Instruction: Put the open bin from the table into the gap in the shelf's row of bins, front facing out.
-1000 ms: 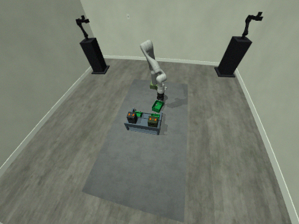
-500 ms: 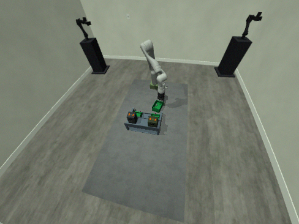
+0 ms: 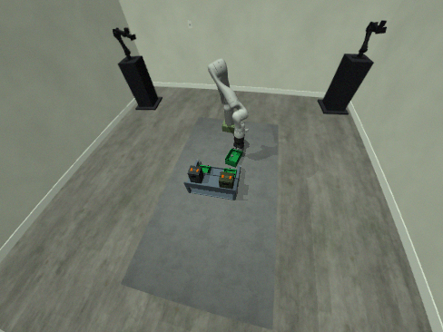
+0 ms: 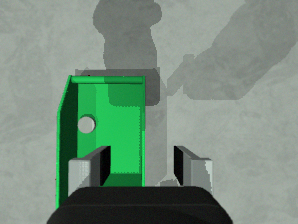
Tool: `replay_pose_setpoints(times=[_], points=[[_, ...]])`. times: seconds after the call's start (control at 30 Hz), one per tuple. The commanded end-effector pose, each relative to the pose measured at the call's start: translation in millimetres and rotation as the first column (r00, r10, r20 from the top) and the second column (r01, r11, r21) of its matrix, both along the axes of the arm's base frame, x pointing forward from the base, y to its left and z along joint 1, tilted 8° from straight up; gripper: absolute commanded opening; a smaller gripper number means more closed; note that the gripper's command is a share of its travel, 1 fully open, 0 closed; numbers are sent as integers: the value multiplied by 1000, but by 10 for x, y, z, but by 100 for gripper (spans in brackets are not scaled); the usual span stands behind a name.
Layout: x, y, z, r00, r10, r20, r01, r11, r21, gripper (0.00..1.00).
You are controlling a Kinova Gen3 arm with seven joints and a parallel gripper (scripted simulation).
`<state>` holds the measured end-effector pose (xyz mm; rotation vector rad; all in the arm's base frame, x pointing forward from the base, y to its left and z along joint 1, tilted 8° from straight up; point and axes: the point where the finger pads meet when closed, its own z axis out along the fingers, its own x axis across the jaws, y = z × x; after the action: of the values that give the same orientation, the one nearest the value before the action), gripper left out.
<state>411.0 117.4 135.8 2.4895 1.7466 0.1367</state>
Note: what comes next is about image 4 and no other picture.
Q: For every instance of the green bin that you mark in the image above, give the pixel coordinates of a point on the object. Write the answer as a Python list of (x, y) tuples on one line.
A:
[(117, 104)]

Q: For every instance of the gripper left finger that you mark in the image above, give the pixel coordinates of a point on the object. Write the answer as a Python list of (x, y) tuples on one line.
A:
[(90, 171)]

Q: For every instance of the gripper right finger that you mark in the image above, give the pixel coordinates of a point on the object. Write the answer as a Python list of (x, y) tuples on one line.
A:
[(191, 170)]

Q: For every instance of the grey steel disc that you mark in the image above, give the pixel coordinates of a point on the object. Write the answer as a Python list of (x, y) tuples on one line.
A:
[(86, 124)]

